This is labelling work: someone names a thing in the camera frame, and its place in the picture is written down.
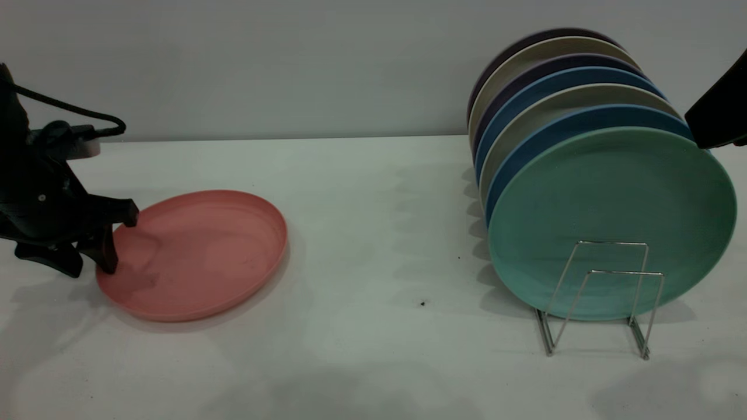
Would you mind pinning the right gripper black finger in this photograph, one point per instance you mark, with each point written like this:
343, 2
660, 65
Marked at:
723, 116

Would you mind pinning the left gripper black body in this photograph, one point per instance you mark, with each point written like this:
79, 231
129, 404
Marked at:
41, 204

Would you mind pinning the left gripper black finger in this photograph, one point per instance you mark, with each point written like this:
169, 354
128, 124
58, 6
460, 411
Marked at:
58, 258
108, 213

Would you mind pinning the pink round plate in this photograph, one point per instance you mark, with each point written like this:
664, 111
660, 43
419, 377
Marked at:
204, 256

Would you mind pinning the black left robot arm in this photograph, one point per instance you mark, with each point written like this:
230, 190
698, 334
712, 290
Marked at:
11, 105

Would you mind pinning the blue round plate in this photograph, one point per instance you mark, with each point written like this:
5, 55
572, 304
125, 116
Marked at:
572, 74
595, 114

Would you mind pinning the green round plate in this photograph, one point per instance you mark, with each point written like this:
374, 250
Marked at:
613, 192

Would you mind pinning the beige round plate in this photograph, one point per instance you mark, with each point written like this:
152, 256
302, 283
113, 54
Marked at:
560, 45
583, 93

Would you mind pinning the dark purple round plate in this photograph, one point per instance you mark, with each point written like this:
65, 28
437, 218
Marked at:
560, 31

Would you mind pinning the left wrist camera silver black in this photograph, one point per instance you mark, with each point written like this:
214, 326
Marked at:
76, 149

